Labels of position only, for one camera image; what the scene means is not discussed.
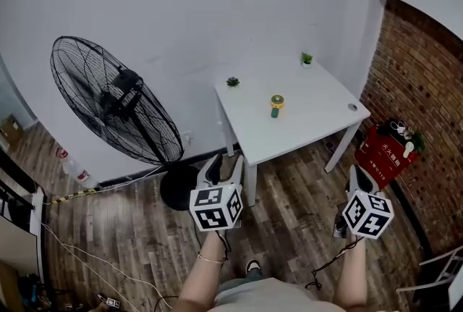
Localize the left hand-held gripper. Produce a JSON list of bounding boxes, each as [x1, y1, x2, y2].
[[189, 153, 247, 232]]

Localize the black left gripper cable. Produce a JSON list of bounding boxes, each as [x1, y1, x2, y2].
[[216, 229, 232, 263]]

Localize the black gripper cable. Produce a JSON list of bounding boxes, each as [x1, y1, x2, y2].
[[305, 237, 366, 292], [216, 229, 232, 263]]

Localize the yellow black striped tape strip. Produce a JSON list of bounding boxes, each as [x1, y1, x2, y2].
[[50, 187, 98, 206]]

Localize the person's leg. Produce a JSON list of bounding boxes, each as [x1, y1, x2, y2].
[[218, 268, 266, 292]]

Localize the brown cardboard box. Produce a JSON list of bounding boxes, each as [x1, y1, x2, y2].
[[0, 114, 25, 153]]

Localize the person's grey shirt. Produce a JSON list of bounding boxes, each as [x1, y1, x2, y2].
[[212, 277, 349, 312]]

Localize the large black pedestal fan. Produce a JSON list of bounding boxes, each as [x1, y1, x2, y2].
[[49, 35, 202, 211]]

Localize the green artificial plant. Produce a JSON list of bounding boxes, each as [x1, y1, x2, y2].
[[404, 127, 428, 154]]

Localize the person's black white shoe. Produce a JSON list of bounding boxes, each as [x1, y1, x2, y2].
[[245, 259, 263, 276]]

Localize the thin gold bracelet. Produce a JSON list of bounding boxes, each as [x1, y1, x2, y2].
[[196, 253, 226, 265]]

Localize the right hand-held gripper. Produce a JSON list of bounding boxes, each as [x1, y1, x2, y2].
[[334, 164, 395, 240]]

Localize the white square table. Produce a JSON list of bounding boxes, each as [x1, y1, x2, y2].
[[213, 57, 372, 208]]

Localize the white floor cable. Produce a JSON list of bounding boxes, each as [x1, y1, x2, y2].
[[40, 164, 175, 300]]

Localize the white metal chair frame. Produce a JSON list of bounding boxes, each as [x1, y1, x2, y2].
[[395, 244, 463, 312]]

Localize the small white handheld fan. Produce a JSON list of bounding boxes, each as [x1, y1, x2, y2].
[[400, 141, 417, 160]]

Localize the small device with printed tag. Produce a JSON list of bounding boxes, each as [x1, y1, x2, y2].
[[95, 293, 122, 308]]

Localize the white charger with cables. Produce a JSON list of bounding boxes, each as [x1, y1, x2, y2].
[[388, 119, 407, 140]]

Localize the red fire equipment box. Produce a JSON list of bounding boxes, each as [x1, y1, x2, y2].
[[354, 117, 421, 189]]

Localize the small yellow green fan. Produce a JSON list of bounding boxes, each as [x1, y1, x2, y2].
[[270, 93, 287, 120]]

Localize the person's right forearm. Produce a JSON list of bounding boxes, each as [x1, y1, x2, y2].
[[339, 236, 368, 308]]

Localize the person's left forearm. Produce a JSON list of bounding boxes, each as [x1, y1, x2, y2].
[[177, 229, 227, 312]]

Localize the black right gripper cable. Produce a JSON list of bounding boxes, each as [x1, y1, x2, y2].
[[305, 237, 366, 292]]

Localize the black metal shelf frame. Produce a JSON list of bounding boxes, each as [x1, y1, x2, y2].
[[0, 146, 48, 284]]

